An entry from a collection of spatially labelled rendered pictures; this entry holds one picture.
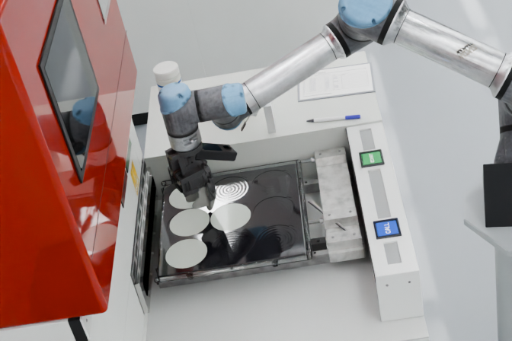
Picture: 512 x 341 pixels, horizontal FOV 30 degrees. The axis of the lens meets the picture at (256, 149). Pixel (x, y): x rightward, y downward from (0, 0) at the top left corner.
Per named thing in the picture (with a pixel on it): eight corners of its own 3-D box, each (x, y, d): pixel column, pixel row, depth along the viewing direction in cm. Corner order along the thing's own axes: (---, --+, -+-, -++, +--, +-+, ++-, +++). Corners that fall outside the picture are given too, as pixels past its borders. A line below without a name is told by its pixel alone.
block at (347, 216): (325, 229, 227) (323, 220, 226) (324, 220, 230) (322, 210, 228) (358, 224, 227) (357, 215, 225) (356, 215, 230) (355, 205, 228)
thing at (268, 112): (254, 137, 248) (245, 94, 240) (254, 128, 251) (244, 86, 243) (277, 133, 248) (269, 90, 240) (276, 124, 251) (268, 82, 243)
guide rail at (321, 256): (159, 288, 230) (156, 279, 228) (160, 282, 231) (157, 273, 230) (366, 257, 226) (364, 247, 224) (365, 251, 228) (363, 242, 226)
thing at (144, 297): (142, 314, 220) (132, 285, 214) (152, 194, 255) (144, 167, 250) (150, 313, 220) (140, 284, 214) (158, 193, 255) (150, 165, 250)
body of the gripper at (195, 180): (171, 185, 232) (160, 145, 225) (202, 170, 235) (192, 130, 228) (186, 200, 227) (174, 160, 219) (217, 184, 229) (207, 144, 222)
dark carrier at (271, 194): (158, 278, 222) (158, 275, 222) (165, 186, 250) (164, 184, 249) (305, 255, 219) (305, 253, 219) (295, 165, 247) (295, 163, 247)
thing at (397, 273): (381, 323, 209) (375, 277, 201) (352, 170, 253) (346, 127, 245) (424, 317, 208) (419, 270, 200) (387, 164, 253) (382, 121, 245)
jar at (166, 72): (160, 104, 268) (152, 76, 263) (161, 90, 274) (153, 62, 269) (184, 100, 268) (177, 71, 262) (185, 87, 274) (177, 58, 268)
